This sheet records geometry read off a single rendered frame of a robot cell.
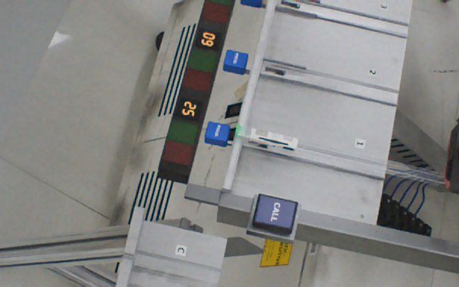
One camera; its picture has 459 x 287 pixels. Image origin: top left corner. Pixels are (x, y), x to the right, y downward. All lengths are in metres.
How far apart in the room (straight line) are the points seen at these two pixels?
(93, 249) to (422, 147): 0.62
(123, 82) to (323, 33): 0.83
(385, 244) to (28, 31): 0.52
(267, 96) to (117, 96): 0.83
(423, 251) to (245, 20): 0.84
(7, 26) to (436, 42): 0.96
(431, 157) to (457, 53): 0.31
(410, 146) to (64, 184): 0.70
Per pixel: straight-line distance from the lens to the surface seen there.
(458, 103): 1.99
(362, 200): 1.31
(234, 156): 1.29
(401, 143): 1.72
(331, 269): 1.60
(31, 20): 1.28
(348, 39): 1.41
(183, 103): 1.35
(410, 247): 1.29
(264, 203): 1.24
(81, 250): 1.49
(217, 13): 1.42
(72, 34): 2.10
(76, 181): 2.04
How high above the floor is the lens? 1.61
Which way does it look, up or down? 43 degrees down
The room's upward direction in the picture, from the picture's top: 79 degrees clockwise
